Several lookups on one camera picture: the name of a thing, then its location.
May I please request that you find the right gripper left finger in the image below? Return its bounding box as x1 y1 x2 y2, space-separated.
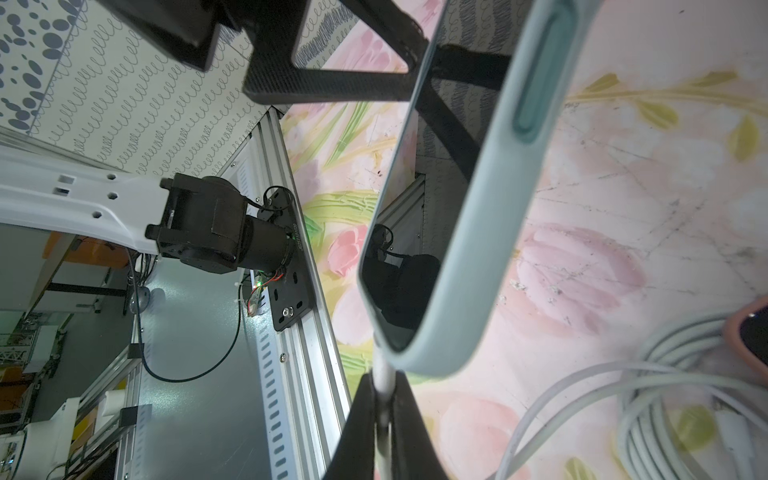
323 373 379 480

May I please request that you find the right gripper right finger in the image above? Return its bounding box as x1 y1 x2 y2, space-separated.
390 371 447 480

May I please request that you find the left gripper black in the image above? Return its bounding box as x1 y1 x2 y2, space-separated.
101 0 428 105

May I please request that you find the phone with green case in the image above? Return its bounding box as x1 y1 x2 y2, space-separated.
358 1 600 377

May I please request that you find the phone with pink case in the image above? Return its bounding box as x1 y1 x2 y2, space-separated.
722 296 767 385

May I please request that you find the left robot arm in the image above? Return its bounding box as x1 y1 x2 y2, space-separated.
1 1 407 270

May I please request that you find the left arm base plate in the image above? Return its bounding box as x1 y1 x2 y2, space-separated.
258 185 316 332

